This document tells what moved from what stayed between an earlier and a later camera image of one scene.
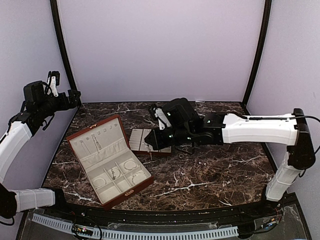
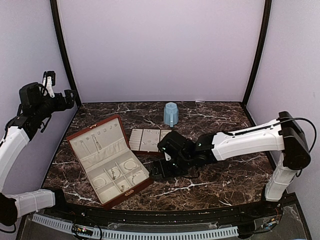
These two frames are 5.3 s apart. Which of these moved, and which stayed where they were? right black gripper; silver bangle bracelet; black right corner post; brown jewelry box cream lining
Moved: right black gripper
Stayed: brown jewelry box cream lining; silver bangle bracelet; black right corner post
